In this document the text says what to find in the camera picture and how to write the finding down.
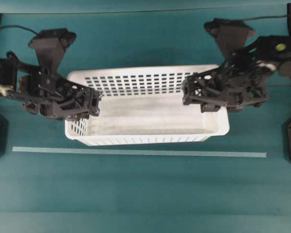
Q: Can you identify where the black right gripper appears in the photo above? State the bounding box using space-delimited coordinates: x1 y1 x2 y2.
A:
181 49 269 113

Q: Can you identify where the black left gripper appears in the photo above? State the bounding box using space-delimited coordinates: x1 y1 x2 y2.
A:
19 73 102 121

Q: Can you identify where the white plastic lattice basket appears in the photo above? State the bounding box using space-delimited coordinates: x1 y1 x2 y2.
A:
65 65 229 146

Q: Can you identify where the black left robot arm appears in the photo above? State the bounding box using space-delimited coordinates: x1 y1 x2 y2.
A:
0 51 102 121

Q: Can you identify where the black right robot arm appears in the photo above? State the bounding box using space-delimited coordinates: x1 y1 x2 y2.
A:
181 36 291 113

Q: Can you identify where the light tape strip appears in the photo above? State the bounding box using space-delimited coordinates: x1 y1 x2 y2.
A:
12 147 267 158

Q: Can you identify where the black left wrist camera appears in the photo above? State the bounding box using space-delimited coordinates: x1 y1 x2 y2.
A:
29 28 77 74

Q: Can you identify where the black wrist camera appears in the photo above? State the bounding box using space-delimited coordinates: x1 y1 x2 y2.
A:
204 18 256 59
29 28 77 74

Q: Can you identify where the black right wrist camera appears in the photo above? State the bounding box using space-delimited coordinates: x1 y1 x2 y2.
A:
204 18 256 59

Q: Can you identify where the black left camera cable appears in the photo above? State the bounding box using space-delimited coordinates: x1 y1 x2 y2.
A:
0 25 39 36

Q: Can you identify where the black camera cable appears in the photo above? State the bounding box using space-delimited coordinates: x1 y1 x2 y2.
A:
0 25 39 36
243 14 289 22

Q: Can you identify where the black right camera cable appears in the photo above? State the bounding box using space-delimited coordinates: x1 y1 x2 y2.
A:
243 14 289 22

